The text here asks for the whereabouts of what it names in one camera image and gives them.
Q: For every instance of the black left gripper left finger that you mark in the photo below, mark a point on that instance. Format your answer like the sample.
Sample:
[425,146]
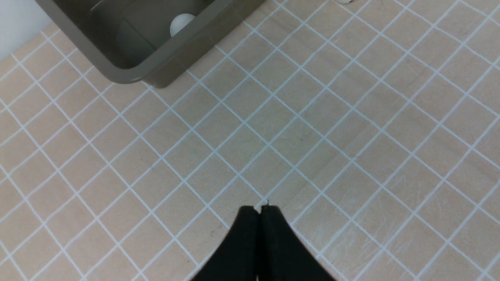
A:
[235,258]

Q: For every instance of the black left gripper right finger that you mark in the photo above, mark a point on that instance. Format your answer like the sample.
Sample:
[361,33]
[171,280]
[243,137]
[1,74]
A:
[284,257]

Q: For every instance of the checkered orange tablecloth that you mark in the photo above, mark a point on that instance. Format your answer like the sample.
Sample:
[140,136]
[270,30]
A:
[374,126]

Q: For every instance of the olive plastic bin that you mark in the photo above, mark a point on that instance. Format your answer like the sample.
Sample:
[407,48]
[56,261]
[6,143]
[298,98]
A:
[129,40]

